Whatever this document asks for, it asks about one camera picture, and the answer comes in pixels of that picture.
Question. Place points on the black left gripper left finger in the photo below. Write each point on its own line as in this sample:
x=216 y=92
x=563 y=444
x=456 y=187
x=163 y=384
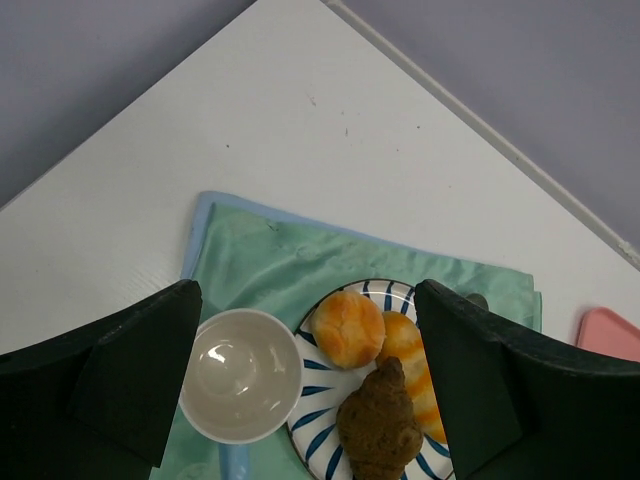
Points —
x=98 y=402

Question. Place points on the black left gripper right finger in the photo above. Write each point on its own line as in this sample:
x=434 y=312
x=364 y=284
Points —
x=516 y=404

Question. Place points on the striped orange long bread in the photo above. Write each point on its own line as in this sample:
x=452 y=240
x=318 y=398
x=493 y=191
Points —
x=403 y=341

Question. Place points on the brown chocolate croissant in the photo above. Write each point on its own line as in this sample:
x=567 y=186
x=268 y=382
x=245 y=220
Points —
x=376 y=425

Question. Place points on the small round yellow bun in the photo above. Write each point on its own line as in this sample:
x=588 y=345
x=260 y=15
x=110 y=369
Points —
x=349 y=328

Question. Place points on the pink plastic tray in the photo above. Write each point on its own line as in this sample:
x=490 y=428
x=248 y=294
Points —
x=605 y=332

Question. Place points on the blue mug white inside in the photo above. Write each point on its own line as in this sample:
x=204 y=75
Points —
x=243 y=380

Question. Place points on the blue striped white plate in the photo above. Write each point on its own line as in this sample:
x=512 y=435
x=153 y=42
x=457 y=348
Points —
x=312 y=425

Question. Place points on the teal cloth placemat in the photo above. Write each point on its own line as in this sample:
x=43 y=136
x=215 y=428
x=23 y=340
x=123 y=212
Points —
x=246 y=255

